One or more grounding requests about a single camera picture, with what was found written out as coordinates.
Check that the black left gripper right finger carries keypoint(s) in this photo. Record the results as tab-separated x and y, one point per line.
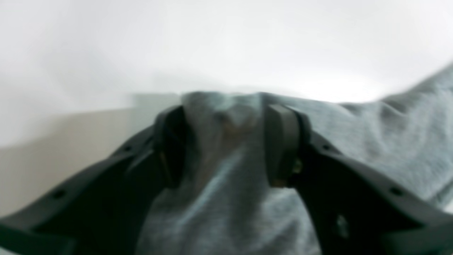
354	209

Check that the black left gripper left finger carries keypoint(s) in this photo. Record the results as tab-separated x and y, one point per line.
102	209

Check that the grey T-shirt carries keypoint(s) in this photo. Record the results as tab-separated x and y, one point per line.
264	174

